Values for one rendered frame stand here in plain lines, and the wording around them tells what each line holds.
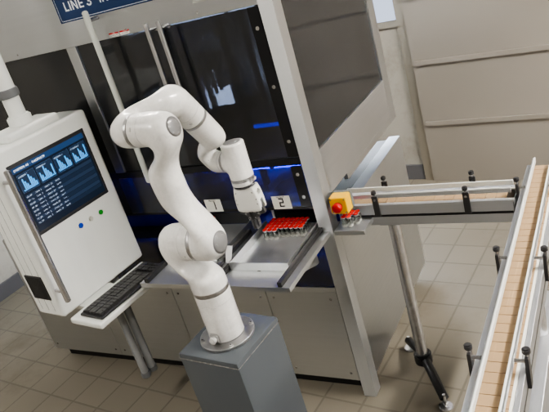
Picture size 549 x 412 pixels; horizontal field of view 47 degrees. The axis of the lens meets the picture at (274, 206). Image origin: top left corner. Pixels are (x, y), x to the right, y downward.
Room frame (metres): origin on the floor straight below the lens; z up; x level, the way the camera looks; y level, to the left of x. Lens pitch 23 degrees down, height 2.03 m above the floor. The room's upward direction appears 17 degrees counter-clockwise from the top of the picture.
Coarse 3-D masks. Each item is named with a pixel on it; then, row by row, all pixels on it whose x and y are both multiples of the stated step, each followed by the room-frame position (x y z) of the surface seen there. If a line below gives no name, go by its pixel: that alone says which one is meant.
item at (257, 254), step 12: (264, 228) 2.45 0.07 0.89; (312, 228) 2.27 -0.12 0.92; (252, 240) 2.36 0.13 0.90; (264, 240) 2.36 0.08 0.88; (276, 240) 2.33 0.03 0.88; (288, 240) 2.30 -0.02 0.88; (300, 240) 2.27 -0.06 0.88; (240, 252) 2.27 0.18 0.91; (252, 252) 2.29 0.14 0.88; (264, 252) 2.26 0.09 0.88; (276, 252) 2.23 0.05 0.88; (288, 252) 2.20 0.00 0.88; (240, 264) 2.17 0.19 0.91; (252, 264) 2.14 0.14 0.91; (264, 264) 2.11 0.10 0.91; (276, 264) 2.08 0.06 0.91; (288, 264) 2.06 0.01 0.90
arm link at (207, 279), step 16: (176, 224) 1.83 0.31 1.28; (160, 240) 1.81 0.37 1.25; (176, 240) 1.77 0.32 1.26; (176, 256) 1.77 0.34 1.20; (192, 272) 1.78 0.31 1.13; (208, 272) 1.77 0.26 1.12; (224, 272) 1.79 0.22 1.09; (192, 288) 1.77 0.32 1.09; (208, 288) 1.74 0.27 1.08; (224, 288) 1.76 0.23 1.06
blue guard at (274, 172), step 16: (192, 176) 2.59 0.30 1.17; (208, 176) 2.55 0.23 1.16; (224, 176) 2.50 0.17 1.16; (256, 176) 2.42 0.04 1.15; (272, 176) 2.38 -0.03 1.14; (288, 176) 2.34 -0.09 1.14; (304, 176) 2.31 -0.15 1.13; (128, 192) 2.81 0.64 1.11; (144, 192) 2.76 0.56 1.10; (192, 192) 2.61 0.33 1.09; (208, 192) 2.56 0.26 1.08; (224, 192) 2.52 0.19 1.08; (272, 192) 2.39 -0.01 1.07; (288, 192) 2.35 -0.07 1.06; (128, 208) 2.83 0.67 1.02; (144, 208) 2.78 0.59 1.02; (160, 208) 2.72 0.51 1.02; (224, 208) 2.53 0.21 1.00
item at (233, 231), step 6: (228, 228) 2.59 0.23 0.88; (234, 228) 2.57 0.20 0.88; (240, 228) 2.55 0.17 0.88; (246, 228) 2.49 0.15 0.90; (228, 234) 2.53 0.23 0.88; (234, 234) 2.51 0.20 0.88; (240, 234) 2.44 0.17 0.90; (228, 240) 2.46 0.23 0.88; (234, 240) 2.40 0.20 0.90; (168, 264) 2.41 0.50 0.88
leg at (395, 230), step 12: (396, 228) 2.28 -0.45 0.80; (396, 240) 2.28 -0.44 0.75; (396, 252) 2.29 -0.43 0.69; (408, 264) 2.29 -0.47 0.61; (408, 276) 2.28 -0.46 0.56; (408, 288) 2.28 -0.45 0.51; (408, 300) 2.28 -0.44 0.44; (408, 312) 2.29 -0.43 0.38; (420, 324) 2.29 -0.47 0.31; (420, 336) 2.28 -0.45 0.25; (420, 348) 2.28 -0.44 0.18
